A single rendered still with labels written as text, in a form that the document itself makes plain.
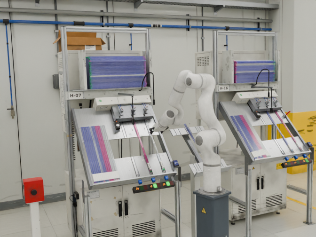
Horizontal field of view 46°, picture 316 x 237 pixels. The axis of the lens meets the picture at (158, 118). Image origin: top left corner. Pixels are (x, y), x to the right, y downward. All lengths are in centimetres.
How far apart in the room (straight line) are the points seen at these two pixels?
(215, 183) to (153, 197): 92
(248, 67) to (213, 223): 183
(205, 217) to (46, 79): 272
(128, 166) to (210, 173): 71
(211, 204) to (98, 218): 108
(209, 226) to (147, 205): 88
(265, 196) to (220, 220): 148
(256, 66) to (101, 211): 206
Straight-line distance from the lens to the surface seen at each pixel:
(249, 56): 412
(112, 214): 322
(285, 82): 576
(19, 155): 463
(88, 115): 311
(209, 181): 252
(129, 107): 317
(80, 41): 347
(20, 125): 457
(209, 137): 242
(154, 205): 335
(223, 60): 384
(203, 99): 248
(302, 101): 579
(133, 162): 294
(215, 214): 255
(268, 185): 401
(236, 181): 374
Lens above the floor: 149
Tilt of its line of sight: 7 degrees down
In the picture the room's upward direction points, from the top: 2 degrees counter-clockwise
